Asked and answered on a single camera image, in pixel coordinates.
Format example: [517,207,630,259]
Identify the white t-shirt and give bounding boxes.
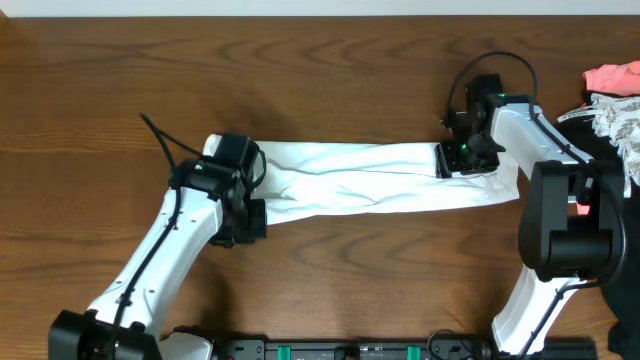
[202,133,520,226]

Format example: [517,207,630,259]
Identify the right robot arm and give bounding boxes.
[435,91,628,359]

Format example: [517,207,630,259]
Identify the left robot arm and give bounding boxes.
[48,156,266,360]

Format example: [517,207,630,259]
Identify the white floral patterned garment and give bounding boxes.
[557,92,639,198]

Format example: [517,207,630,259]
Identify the pink garment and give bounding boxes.
[574,60,640,216]

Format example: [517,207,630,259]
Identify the black garment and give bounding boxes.
[554,92,640,360]

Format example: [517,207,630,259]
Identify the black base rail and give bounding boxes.
[164,327,599,360]

